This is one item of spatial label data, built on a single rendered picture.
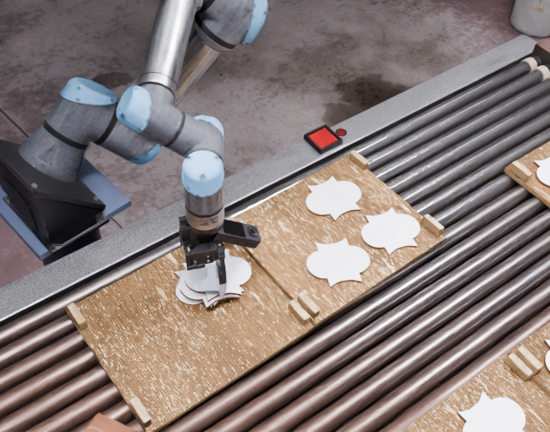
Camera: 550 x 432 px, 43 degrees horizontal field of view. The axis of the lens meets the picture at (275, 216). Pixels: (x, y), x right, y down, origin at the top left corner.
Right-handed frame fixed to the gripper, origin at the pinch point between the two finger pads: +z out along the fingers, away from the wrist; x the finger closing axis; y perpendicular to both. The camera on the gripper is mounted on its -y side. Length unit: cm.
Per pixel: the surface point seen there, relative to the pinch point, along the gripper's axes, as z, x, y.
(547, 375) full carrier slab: 4, 40, -61
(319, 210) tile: 3.5, -14.6, -29.0
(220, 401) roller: 5.7, 26.5, 6.0
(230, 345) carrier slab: 4.1, 15.6, 1.3
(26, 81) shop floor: 99, -205, 49
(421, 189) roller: 6, -17, -58
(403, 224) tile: 3.4, -5.3, -47.3
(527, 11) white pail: 86, -184, -212
